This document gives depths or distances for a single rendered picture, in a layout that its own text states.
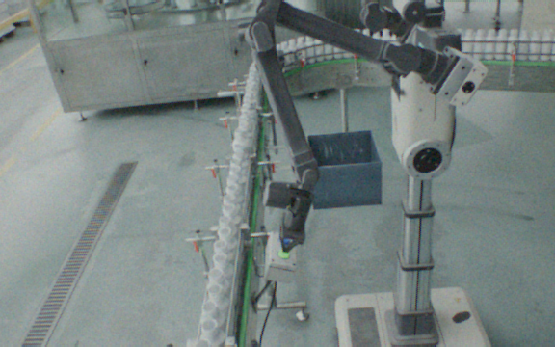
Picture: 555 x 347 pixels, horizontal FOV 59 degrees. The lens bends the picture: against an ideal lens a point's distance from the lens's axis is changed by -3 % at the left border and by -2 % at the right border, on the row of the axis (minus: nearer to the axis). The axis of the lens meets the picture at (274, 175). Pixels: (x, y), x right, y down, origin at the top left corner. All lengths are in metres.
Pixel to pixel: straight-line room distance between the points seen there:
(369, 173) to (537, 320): 1.22
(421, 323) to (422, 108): 1.01
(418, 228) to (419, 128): 0.45
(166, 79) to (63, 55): 1.05
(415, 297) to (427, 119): 0.82
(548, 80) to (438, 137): 1.63
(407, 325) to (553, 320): 0.93
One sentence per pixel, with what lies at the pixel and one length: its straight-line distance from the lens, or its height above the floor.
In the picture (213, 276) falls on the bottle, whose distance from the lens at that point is 1.37.
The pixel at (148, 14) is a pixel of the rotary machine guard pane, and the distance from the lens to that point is 5.08.
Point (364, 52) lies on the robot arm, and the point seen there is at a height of 1.62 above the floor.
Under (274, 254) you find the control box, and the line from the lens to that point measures 1.44.
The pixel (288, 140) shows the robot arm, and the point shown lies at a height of 1.45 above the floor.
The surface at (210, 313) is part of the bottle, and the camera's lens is 1.26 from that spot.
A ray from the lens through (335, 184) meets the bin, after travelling 2.19.
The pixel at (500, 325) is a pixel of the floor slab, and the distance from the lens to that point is 2.82.
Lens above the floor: 2.04
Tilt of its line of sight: 31 degrees down
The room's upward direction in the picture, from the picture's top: 7 degrees counter-clockwise
